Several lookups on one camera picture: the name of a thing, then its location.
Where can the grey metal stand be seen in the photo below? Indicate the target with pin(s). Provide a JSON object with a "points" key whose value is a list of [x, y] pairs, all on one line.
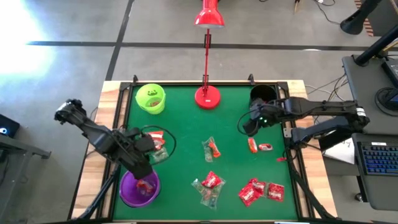
{"points": [[18, 146]]}

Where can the grey keyboard table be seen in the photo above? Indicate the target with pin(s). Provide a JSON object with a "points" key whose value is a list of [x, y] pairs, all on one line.
{"points": [[382, 193]]}

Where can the green plastic bucket with face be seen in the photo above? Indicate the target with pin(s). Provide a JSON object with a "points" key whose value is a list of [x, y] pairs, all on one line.
{"points": [[143, 102]]}

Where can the clear green candy pack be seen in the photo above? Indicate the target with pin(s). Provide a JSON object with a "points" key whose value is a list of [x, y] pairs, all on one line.
{"points": [[207, 156], [160, 155], [222, 184], [196, 185]]}

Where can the black plastic bucket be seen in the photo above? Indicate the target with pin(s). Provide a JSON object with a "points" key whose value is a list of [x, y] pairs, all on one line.
{"points": [[264, 91]]}

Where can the black keyboard with blue keys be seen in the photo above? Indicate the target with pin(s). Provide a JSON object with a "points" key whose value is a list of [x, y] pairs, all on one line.
{"points": [[379, 158]]}

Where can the black stand foot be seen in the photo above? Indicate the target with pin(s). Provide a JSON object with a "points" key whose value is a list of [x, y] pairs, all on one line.
{"points": [[354, 21]]}

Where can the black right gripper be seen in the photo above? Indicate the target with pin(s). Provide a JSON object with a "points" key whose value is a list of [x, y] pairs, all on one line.
{"points": [[269, 112]]}

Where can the green table mat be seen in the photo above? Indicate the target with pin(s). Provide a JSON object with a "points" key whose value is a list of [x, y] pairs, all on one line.
{"points": [[186, 124]]}

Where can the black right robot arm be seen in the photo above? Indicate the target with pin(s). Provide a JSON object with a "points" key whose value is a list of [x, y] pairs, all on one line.
{"points": [[326, 107]]}

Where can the purple plastic bucket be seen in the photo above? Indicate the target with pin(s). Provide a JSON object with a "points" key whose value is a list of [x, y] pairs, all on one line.
{"points": [[127, 193]]}

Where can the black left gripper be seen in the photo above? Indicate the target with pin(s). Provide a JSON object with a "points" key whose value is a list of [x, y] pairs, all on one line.
{"points": [[138, 165]]}

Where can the wooden stick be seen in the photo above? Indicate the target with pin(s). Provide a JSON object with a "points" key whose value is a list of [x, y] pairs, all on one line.
{"points": [[298, 4]]}

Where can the white paper sheet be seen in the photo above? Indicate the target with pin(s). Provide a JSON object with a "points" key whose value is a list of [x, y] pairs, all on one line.
{"points": [[342, 154]]}

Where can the red desk lamp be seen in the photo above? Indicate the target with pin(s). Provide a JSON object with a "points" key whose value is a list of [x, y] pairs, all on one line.
{"points": [[207, 97]]}

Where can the small red tag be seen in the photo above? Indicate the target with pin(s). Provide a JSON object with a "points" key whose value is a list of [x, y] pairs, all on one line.
{"points": [[280, 159]]}

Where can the black device with blue light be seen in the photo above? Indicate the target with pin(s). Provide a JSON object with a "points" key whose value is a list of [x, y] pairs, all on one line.
{"points": [[11, 124]]}

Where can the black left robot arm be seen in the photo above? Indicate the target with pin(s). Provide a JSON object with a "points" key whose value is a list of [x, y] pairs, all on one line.
{"points": [[99, 137]]}

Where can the black round monitor base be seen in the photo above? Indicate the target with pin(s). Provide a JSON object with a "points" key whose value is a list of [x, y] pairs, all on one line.
{"points": [[387, 99]]}

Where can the orange white candy pack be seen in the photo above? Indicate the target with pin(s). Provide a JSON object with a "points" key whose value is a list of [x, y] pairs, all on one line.
{"points": [[159, 144], [262, 147], [144, 186]]}

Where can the orange black striped mat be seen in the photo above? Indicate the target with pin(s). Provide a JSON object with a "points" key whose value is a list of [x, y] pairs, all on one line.
{"points": [[369, 30]]}

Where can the red candy pack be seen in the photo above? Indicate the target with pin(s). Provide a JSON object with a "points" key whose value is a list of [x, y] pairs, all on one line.
{"points": [[259, 186], [247, 196], [276, 191], [211, 180]]}

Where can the grey desk top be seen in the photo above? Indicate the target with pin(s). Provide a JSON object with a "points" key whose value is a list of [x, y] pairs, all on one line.
{"points": [[363, 93]]}

